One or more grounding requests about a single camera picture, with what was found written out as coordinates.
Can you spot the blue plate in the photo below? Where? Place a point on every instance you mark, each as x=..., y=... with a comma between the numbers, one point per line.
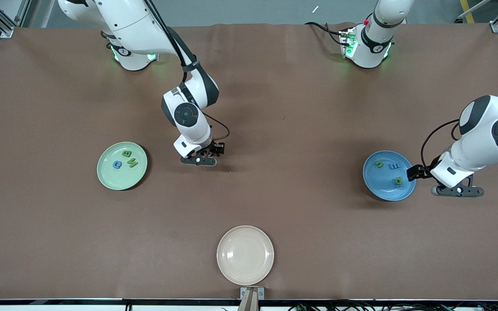
x=381, y=185

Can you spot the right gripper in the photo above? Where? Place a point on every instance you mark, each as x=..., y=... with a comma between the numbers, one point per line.
x=213, y=149

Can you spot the blue letter C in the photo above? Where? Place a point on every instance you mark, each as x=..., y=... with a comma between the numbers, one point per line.
x=114, y=165

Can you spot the blue letter m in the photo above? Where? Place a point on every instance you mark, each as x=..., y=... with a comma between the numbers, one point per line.
x=394, y=166

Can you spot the brown table mat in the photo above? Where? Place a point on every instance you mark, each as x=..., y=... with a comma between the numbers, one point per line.
x=249, y=86

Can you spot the light green plate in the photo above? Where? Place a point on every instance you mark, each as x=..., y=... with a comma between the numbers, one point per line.
x=115, y=179

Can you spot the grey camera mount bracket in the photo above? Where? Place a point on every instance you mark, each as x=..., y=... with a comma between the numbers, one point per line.
x=252, y=298

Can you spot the base connector box green light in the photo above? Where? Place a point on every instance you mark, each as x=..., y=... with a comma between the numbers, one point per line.
x=347, y=43

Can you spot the grey metal bar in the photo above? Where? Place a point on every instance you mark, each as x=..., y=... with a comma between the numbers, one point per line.
x=474, y=9

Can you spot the green letter p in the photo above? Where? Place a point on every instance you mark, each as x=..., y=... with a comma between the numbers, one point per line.
x=399, y=180

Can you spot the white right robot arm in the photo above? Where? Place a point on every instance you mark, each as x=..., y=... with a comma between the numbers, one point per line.
x=128, y=21

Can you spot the beige plate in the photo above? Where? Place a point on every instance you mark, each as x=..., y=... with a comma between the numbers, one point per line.
x=245, y=255

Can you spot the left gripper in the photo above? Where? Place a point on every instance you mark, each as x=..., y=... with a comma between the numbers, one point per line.
x=423, y=171

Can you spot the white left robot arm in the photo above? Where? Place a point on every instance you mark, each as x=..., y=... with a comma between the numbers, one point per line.
x=482, y=125

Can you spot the green letter N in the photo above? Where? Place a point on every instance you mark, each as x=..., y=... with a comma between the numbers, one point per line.
x=132, y=163

